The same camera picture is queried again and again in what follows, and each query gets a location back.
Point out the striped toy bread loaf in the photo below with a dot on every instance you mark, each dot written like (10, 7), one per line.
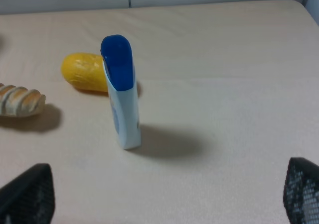
(20, 102)

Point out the white bottle with blue cap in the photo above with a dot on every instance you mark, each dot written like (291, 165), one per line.
(122, 89)

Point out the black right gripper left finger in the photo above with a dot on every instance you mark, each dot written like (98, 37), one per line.
(29, 198)

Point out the yellow toy bread roll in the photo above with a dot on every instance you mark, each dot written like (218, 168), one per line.
(84, 71)

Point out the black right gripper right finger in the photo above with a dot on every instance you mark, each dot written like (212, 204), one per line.
(301, 191)

